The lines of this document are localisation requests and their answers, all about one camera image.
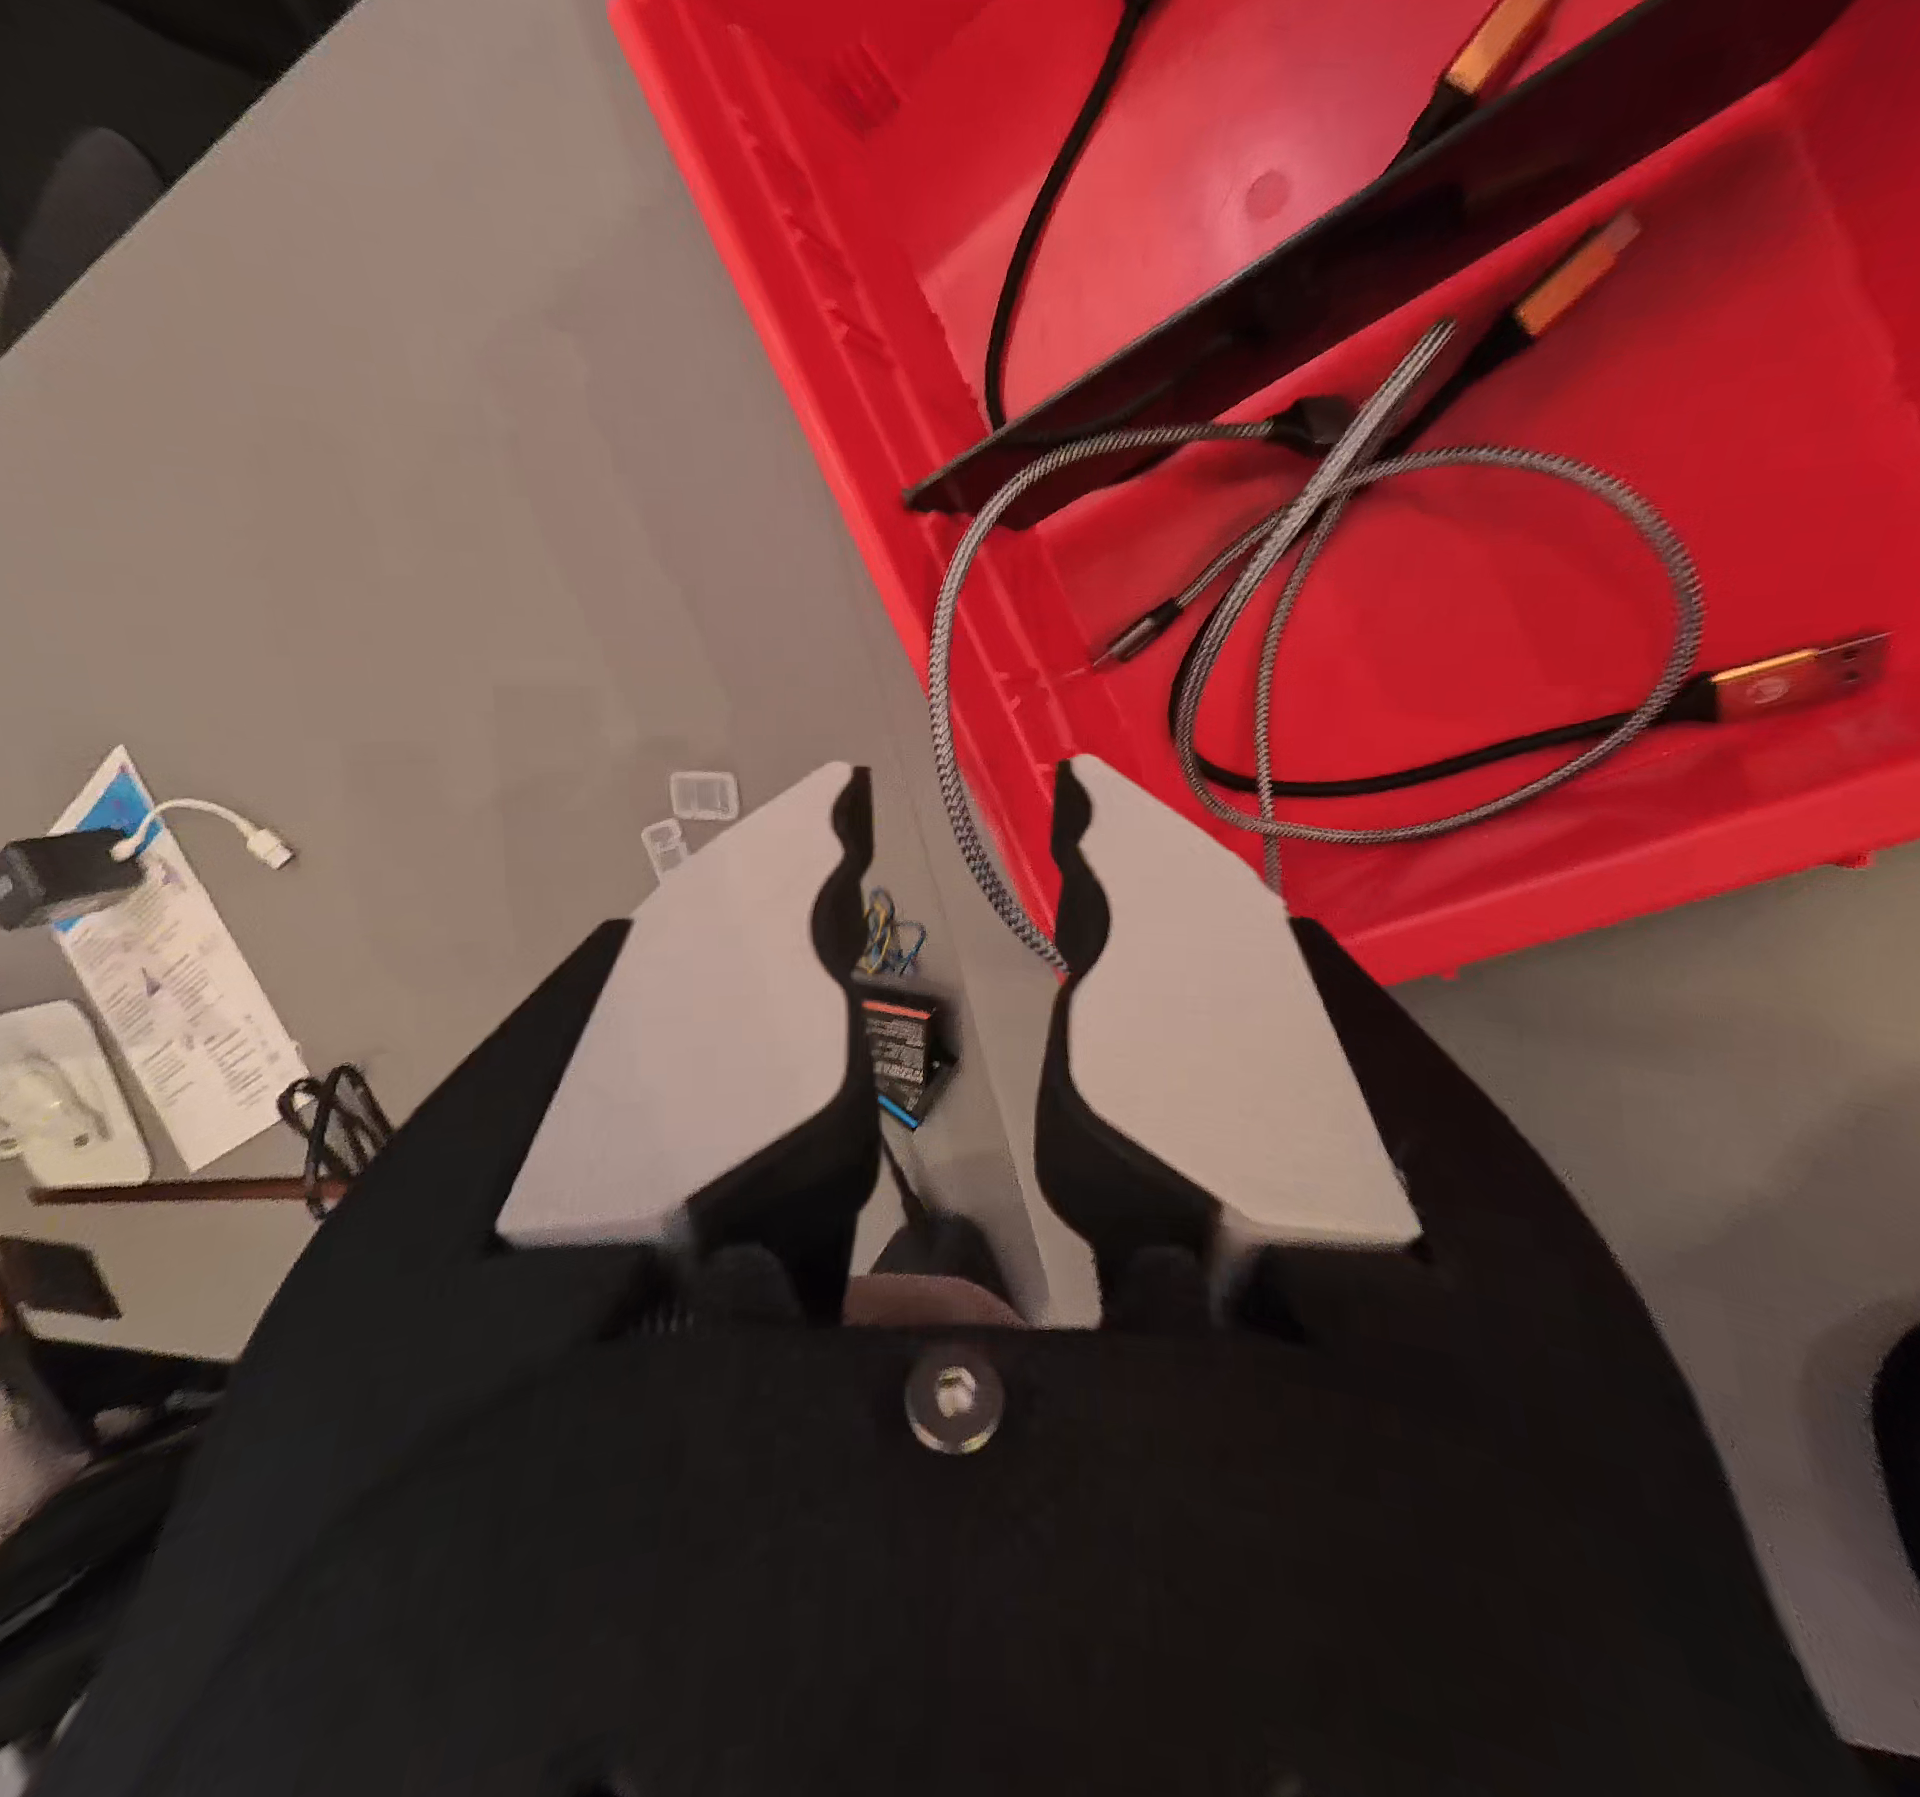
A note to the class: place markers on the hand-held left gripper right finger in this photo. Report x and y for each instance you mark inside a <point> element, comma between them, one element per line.
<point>1231,1078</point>

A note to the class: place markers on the red plastic bin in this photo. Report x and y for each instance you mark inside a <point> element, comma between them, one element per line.
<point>1771,326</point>

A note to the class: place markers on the printed paper leaflet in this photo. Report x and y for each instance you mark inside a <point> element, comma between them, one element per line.
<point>181,1017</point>

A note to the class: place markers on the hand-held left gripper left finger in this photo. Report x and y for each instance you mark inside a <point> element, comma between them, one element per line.
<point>704,1063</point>

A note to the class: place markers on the black labelled battery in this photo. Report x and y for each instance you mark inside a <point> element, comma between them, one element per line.
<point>900,1063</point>

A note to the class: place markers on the black textured pad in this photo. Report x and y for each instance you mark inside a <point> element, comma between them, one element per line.
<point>1903,1438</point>

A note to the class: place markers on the black bin divider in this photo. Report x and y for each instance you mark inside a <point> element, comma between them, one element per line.
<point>1501,176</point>

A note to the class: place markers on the clear plastic card case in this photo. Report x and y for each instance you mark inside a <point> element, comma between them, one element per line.
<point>702,796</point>
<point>665,850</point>

